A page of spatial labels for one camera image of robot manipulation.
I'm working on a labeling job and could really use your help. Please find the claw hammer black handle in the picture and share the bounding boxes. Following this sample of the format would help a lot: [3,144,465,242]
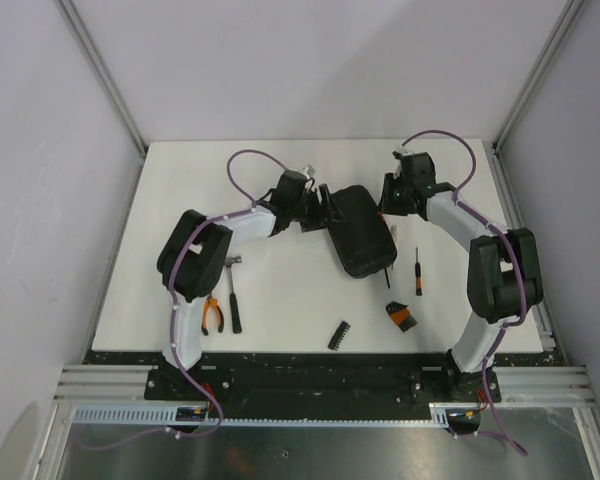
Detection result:
[225,256,243,334]

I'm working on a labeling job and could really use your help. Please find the small precision screwdriver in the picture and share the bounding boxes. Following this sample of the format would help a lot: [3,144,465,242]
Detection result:
[414,247,423,297]

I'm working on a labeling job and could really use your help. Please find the orange handled pliers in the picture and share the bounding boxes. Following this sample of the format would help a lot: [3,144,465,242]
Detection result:
[201,294,225,336]

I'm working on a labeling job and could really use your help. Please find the left aluminium frame post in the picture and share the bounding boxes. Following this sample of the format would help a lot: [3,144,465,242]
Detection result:
[54,0,149,154]

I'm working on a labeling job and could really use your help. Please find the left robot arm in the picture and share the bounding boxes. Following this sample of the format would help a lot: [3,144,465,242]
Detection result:
[157,170,345,400]

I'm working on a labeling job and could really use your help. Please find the aluminium frame post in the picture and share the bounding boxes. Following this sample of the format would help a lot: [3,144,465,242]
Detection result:
[54,0,149,154]
[492,0,589,151]

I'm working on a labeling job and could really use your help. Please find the right aluminium frame post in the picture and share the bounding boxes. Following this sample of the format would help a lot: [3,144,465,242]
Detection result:
[492,0,589,151]

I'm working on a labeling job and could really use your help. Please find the black plastic tool case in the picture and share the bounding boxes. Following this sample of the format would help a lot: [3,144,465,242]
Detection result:
[327,185,397,279]

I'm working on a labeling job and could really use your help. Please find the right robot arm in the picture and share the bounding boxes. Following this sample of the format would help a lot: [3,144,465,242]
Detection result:
[379,150,544,401]

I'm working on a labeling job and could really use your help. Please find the grey slotted cable duct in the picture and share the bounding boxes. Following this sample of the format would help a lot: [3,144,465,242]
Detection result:
[72,404,449,428]

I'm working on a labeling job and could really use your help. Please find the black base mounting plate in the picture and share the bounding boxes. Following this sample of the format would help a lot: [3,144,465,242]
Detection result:
[82,349,556,421]

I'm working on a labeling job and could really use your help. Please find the black bit holder strip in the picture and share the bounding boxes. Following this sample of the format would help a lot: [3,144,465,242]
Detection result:
[327,321,351,351]

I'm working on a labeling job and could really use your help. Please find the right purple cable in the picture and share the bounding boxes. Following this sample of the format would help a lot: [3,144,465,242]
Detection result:
[399,129,529,457]

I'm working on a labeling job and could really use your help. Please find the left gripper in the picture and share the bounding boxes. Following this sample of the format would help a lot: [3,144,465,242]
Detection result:
[289,185,345,234]

